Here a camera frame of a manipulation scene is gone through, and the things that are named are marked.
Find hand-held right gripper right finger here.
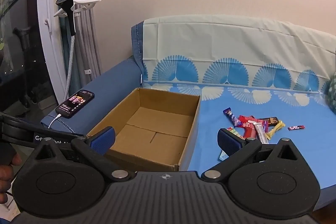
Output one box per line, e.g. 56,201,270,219
201,128,305,183

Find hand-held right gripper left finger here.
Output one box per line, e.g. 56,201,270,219
34,126,137,183

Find green-labelled snack packet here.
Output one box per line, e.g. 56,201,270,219
226,127,246,139

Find silver stick snack packet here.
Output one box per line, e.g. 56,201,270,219
253,123,269,144

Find yellow snack packet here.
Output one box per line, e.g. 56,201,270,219
264,120,286,140

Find brown cardboard box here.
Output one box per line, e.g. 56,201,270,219
87,88,202,171

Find person's left hand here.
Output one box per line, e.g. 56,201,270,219
0,154,23,205

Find red snack packet white logo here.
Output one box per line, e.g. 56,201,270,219
240,119,260,138

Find purple candy bar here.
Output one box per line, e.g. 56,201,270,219
223,108,243,127

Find black smartphone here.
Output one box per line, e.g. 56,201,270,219
55,90,95,119

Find dark chocolate bar packet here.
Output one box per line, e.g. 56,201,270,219
259,116,279,127

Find blue sofa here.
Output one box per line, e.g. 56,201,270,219
41,22,144,136

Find dark glass door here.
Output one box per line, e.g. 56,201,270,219
0,0,57,119

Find grey pleated curtain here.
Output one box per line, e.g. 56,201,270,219
67,0,102,90

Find fan-printed blue sofa cover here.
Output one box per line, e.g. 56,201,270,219
142,14,336,212

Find green patterned pillow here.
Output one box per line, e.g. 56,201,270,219
321,76,336,115

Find black garment steamer head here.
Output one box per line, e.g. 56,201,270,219
56,0,77,36

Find white plastic hanger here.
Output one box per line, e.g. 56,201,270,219
54,0,102,18

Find white charging cable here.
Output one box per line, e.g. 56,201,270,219
47,114,62,130

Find braided steamer hose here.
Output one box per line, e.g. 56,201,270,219
64,34,77,102

